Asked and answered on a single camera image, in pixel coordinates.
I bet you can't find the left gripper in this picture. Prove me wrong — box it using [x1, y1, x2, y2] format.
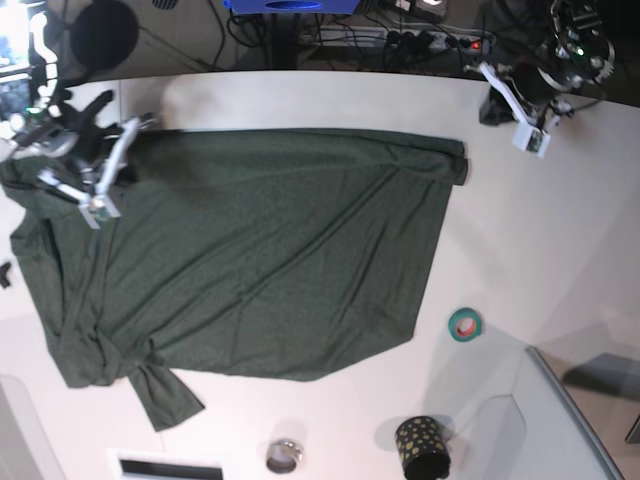
[479, 64, 558, 125]

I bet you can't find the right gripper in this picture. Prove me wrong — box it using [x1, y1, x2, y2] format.
[62, 90, 122, 175]

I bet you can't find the green tape roll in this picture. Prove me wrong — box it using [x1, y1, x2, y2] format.
[448, 307, 484, 343]

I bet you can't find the dark green t-shirt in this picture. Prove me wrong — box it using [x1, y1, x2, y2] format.
[1, 129, 468, 431]

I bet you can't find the small black clip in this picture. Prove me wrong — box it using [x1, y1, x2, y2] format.
[0, 262, 11, 289]

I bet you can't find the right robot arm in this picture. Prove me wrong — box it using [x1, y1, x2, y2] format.
[1, 1, 123, 163]

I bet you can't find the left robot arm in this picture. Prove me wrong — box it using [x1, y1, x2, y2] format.
[472, 1, 615, 131]

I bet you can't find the white power strip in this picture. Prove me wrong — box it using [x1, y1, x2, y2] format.
[384, 29, 496, 54]

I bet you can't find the round black stand base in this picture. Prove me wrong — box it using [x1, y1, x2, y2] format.
[70, 1, 140, 71]

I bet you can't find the blue plastic box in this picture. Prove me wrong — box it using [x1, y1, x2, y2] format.
[222, 0, 360, 15]

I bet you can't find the white slotted tray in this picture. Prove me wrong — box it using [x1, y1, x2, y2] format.
[106, 448, 229, 480]

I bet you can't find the black gold-dotted cup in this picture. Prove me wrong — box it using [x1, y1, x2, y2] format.
[395, 416, 451, 480]

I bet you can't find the silver tape roll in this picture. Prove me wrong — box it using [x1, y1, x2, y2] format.
[265, 439, 304, 474]

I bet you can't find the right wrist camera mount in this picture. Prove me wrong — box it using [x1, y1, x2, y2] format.
[37, 114, 158, 230]

